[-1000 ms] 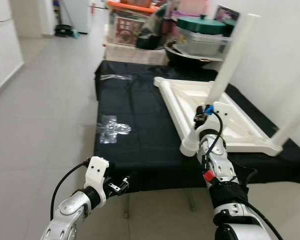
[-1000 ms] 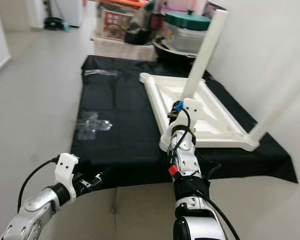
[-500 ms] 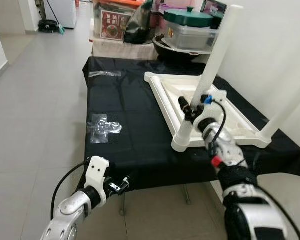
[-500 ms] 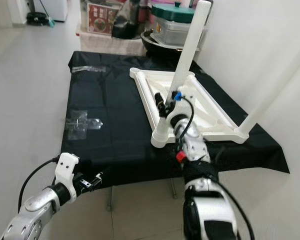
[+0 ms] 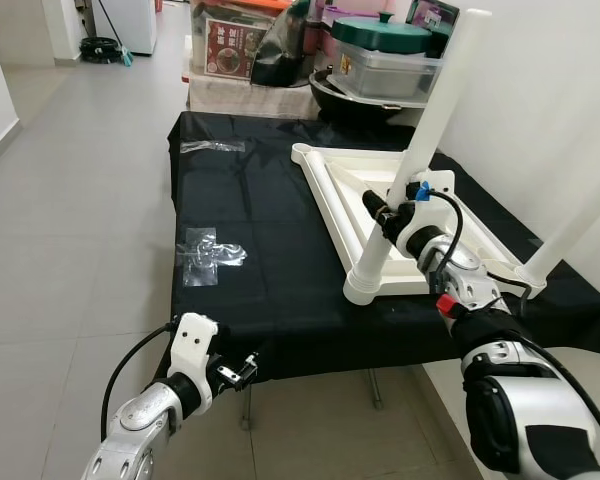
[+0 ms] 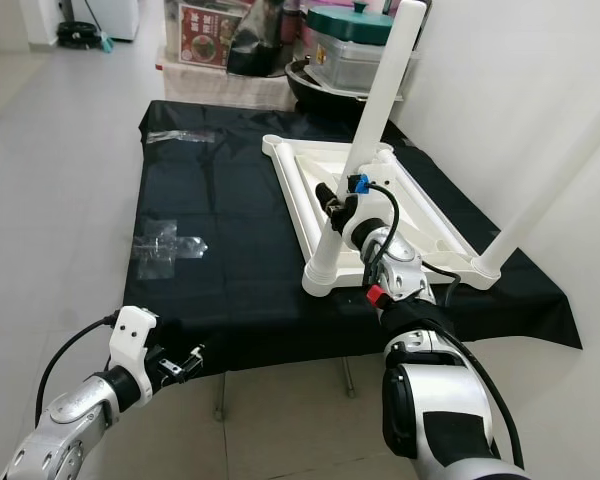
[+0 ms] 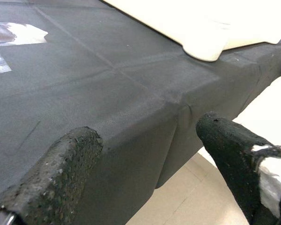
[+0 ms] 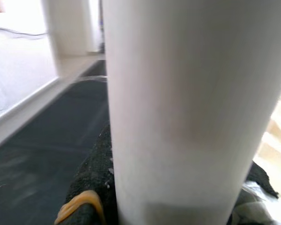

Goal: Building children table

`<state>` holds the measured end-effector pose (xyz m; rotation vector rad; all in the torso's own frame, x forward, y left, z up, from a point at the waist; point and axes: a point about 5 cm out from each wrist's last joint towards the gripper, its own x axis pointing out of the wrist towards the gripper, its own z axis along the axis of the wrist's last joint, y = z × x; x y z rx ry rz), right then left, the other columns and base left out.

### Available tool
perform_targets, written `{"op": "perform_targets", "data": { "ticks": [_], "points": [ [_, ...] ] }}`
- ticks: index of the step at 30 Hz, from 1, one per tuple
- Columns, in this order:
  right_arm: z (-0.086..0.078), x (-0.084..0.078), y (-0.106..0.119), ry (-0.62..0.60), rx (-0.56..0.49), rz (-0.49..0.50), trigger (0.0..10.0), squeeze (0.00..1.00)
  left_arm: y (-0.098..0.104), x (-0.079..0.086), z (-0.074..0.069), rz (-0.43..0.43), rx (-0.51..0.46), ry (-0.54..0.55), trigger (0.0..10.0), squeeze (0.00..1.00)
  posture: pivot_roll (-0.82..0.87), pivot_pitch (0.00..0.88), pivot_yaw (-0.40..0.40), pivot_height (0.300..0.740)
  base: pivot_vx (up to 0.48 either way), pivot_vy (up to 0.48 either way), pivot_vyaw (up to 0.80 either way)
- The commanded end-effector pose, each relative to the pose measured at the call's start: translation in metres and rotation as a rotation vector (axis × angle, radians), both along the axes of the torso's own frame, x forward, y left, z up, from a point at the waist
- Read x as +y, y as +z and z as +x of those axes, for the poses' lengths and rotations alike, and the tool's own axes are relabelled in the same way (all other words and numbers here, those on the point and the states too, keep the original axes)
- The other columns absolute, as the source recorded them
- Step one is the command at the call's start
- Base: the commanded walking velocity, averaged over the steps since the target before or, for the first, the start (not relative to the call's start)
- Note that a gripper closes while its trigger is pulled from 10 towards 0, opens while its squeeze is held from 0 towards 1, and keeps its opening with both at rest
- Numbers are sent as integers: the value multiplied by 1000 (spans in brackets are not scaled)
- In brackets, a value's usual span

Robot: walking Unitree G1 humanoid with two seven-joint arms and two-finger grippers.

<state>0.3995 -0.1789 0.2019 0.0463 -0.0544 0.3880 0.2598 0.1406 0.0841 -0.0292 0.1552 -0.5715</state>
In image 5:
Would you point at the white appliance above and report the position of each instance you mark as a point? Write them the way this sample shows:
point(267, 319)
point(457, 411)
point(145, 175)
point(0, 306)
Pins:
point(128, 25)

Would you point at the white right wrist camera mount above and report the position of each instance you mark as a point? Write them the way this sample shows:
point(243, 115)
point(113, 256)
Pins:
point(420, 215)

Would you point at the white plastic table top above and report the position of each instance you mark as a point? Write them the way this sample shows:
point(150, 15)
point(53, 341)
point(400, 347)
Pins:
point(350, 185)

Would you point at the black plastic bag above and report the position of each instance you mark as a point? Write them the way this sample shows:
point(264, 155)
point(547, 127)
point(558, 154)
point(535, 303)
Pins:
point(285, 50)

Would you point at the clear storage box orange lid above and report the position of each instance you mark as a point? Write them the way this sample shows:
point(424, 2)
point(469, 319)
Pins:
point(196, 40)

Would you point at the beige patterned cloth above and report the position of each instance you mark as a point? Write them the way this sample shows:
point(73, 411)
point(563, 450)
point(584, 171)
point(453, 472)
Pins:
point(248, 96)

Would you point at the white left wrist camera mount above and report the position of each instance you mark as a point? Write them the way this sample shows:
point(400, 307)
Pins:
point(193, 340)

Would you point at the clear plastic container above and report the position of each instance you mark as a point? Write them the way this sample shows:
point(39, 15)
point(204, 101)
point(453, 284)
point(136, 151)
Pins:
point(380, 75)

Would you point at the crossed clear tape patch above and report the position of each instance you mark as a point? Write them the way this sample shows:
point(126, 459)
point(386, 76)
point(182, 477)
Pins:
point(205, 255)

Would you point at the red printed food box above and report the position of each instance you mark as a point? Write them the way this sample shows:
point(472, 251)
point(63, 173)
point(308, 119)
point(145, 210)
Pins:
point(237, 48)

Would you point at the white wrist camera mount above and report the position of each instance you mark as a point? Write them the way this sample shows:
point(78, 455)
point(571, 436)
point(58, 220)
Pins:
point(193, 340)
point(420, 215)

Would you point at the clear tape strip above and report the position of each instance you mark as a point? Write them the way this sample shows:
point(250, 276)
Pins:
point(212, 146)

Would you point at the dark purple printed box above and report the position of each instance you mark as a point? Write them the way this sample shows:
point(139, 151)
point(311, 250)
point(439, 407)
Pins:
point(435, 12)

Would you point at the black table cloth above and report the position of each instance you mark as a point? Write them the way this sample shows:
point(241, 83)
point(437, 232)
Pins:
point(240, 200)

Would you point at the black wok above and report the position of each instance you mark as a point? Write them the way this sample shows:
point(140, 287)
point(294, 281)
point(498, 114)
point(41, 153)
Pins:
point(330, 97)

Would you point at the green pot with lid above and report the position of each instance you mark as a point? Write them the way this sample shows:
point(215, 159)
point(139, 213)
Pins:
point(380, 35)

